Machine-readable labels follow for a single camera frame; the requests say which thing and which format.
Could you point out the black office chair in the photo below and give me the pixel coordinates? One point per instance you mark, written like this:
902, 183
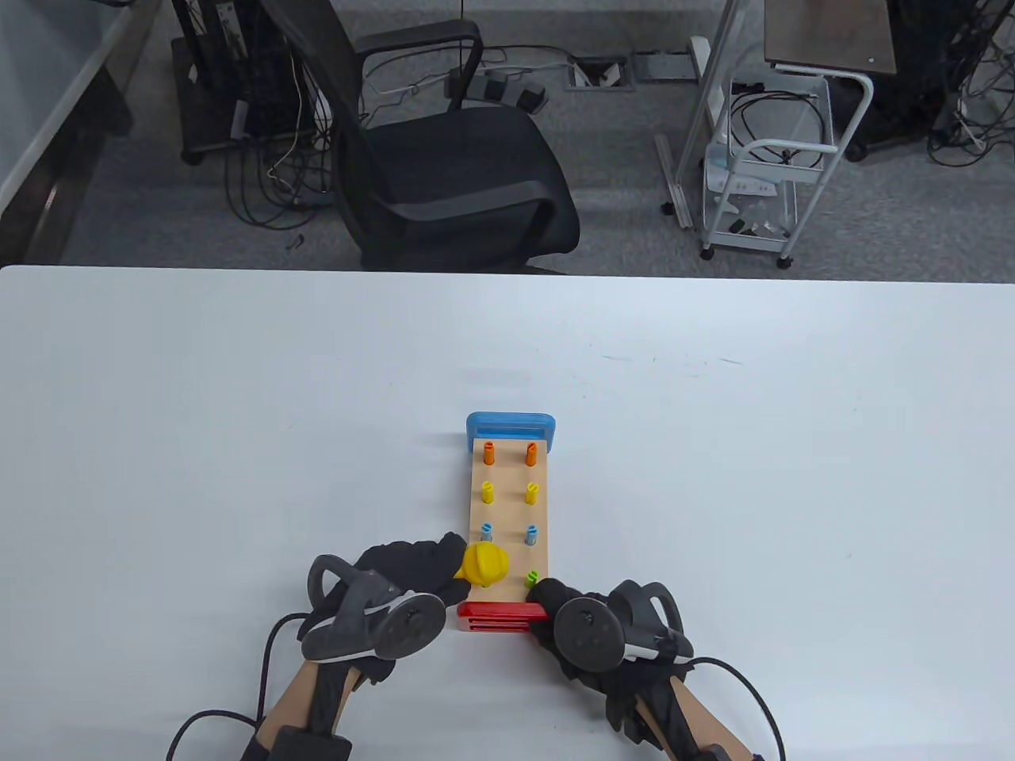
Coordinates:
460, 174

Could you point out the person's left hand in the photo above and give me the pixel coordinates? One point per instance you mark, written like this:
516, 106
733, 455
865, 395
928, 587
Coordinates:
412, 563

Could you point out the metal floor socket box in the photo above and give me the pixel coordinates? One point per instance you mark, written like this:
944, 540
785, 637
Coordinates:
600, 75

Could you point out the grey side table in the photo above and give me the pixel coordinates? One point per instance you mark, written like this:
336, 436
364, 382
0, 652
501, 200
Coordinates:
47, 71

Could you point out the aluminium frame post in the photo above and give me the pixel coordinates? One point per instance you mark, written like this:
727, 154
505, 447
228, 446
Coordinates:
674, 182

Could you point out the yellow toy hammer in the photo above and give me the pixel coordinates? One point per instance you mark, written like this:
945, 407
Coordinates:
485, 563

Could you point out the black hand controller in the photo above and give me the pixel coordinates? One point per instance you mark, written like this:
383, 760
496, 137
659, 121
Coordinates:
408, 626
587, 634

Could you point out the person's right hand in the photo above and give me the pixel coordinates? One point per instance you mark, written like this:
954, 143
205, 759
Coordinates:
547, 606

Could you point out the rainbow hammer bench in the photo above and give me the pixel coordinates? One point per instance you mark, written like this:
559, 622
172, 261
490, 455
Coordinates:
511, 515

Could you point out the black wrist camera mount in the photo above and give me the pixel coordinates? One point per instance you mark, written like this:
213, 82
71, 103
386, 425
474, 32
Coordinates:
313, 747
733, 753

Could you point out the person's left forearm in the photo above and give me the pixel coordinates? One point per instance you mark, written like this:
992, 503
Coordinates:
293, 697

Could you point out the person's right forearm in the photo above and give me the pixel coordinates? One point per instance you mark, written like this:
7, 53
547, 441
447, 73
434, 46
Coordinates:
714, 721

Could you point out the brown top desk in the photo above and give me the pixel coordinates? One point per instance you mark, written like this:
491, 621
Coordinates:
825, 32

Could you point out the black power adapters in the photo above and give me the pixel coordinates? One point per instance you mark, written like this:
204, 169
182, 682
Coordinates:
507, 87

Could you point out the grey floor plate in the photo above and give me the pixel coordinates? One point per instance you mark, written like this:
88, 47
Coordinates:
664, 67

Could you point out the black equipment stand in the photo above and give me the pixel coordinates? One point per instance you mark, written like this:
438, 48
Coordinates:
912, 71

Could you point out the black equipment rack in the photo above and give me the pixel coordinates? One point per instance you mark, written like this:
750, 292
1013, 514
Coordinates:
214, 103

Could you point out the white rolling cart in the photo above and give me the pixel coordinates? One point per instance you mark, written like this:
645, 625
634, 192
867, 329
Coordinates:
745, 242

